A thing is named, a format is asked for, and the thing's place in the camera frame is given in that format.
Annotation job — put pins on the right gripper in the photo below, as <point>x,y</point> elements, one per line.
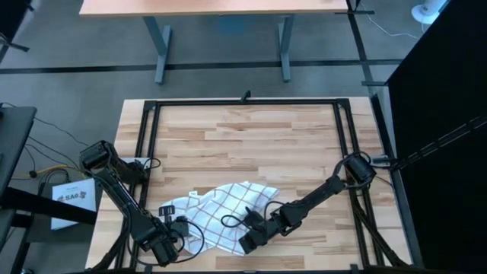
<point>278,225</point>

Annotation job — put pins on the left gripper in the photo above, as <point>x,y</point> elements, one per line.
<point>156,236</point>

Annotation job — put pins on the white checked towel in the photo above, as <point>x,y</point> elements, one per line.
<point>224,201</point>

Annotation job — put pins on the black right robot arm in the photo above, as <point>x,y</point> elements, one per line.
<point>316,196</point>

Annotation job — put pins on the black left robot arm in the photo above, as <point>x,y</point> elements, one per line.
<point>118,190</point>

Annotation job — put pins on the white printed cardboard box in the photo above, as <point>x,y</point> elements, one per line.
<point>72,201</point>

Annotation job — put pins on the black side table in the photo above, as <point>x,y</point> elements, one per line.
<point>13,141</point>

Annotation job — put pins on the grey desk leg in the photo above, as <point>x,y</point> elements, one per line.
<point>285,49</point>
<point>161,53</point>

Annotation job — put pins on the black slotted metal strut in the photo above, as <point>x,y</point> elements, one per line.
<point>437,146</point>

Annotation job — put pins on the wooden desk top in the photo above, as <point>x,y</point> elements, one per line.
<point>213,7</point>

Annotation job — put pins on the black partition panel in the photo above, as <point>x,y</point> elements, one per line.
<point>441,76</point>

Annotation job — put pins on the white fan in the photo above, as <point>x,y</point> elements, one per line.
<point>428,11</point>

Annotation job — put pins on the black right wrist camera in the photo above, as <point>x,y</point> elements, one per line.
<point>253,218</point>

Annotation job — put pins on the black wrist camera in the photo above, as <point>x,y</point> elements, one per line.
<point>182,227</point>
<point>253,218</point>

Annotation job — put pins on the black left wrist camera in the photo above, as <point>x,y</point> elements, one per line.
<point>182,227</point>

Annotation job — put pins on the black aluminium table frame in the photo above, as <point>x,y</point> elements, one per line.
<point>247,102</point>

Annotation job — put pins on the small black bracket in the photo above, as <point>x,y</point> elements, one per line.
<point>246,97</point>

